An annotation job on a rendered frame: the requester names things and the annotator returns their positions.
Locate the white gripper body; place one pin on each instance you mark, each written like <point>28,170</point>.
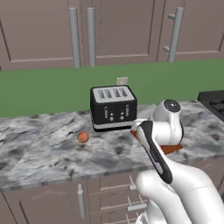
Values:
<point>138,124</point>

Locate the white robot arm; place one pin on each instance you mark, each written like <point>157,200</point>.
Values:
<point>186,189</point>

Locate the orange-brown cutting board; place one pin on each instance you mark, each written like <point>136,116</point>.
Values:
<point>170,149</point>

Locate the black four-slot toaster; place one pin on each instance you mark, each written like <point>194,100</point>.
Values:
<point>113,112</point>

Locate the brown drawer front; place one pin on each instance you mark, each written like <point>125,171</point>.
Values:
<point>113,183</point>
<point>112,217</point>
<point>113,199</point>

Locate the black hob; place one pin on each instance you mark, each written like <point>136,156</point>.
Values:
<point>213,102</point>

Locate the brown base cupboard door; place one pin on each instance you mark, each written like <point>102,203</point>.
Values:
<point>43,204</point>

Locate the white wall outlet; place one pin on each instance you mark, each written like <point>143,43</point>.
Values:
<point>122,80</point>

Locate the brown wall cupboard door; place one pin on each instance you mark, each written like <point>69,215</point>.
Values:
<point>201,26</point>
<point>122,29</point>
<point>38,32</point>

